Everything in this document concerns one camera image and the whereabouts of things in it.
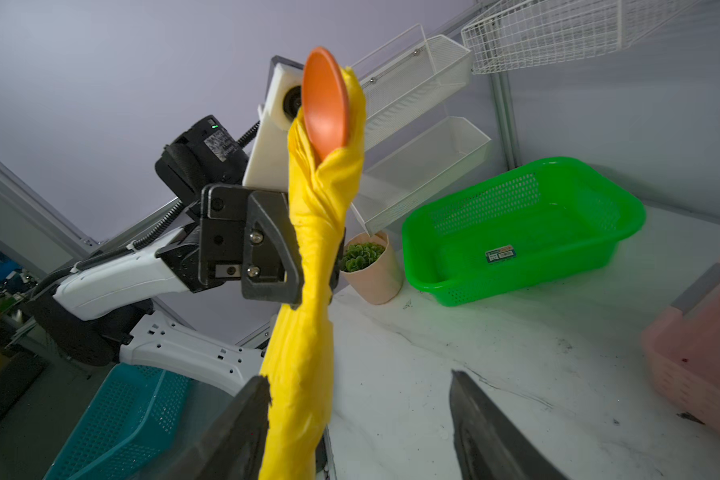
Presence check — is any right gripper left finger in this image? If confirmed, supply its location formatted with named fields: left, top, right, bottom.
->
left=134, top=376, right=270, bottom=479

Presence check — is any yellow paper napkin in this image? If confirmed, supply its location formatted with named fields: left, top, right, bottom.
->
left=259, top=68, right=367, bottom=479

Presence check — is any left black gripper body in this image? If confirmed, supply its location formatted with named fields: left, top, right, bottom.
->
left=198, top=183, right=253, bottom=288

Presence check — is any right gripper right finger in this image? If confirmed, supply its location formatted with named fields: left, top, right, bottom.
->
left=449, top=370, right=566, bottom=480

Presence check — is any white mesh two-tier shelf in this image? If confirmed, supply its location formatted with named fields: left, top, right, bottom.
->
left=348, top=24, right=491, bottom=235

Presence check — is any green plastic basket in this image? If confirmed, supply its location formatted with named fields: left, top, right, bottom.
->
left=402, top=157, right=646, bottom=307

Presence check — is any orange plastic spoon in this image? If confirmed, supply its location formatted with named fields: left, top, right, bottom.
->
left=301, top=47, right=350, bottom=165

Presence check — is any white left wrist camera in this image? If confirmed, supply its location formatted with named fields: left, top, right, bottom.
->
left=242, top=56, right=304, bottom=192

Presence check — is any white wire wall basket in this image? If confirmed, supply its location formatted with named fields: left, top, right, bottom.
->
left=461, top=0, right=695, bottom=74

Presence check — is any pink plastic basket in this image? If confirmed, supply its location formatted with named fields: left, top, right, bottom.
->
left=641, top=259, right=720, bottom=434

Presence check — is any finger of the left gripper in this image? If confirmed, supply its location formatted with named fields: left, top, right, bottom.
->
left=329, top=237, right=345, bottom=291
left=241, top=191, right=304, bottom=308

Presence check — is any teal plastic crate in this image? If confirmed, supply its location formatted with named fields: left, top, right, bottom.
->
left=45, top=364, right=191, bottom=479

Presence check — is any potted green succulent plant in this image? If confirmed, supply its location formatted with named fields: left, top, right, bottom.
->
left=340, top=232, right=404, bottom=305

